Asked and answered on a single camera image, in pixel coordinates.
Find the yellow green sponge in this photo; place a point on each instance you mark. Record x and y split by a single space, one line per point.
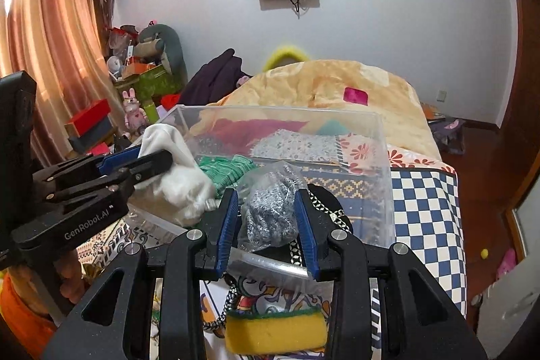
274 332

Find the green box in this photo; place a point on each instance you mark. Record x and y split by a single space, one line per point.
154 88

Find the red box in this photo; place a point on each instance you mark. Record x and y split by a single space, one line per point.
86 115

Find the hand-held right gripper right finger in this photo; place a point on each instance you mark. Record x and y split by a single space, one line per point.
307 235

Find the white cloth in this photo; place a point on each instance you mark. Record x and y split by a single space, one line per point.
181 183

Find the person's left forearm orange sleeve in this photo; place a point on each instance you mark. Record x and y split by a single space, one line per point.
23 318

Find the clear plastic box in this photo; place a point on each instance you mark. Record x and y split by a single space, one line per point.
379 157

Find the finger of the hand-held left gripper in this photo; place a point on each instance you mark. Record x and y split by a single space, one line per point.
120 161
149 168

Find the white wall socket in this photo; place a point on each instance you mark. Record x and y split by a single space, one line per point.
441 95

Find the pink bunny toy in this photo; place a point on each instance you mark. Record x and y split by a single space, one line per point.
135 113

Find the grey plush toy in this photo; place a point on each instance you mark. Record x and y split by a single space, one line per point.
162 43

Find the dark purple clothing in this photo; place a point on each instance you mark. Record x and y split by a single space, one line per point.
217 77

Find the red and grey boxes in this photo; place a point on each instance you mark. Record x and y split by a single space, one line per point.
93 134

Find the printed patchwork bedsheet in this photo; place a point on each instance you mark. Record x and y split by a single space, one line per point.
426 216

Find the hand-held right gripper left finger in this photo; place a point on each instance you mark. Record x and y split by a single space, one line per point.
225 231

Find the person's left hand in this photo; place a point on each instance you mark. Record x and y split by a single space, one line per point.
69 273

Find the bagged grey metal scrubber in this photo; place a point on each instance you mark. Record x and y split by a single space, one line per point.
268 212

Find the pink orange curtain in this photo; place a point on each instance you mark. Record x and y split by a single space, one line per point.
46 31

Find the white cabinet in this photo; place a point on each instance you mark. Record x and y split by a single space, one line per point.
514 292

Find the small yellow ball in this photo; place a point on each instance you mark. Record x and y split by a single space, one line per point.
485 253

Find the orange yellow quilt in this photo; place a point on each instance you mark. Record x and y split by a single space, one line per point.
308 83

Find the orange box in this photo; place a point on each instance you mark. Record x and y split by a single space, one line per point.
137 69

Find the green knitted cloth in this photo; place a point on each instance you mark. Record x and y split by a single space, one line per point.
225 172

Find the purple bag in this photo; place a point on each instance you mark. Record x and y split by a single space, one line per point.
449 134

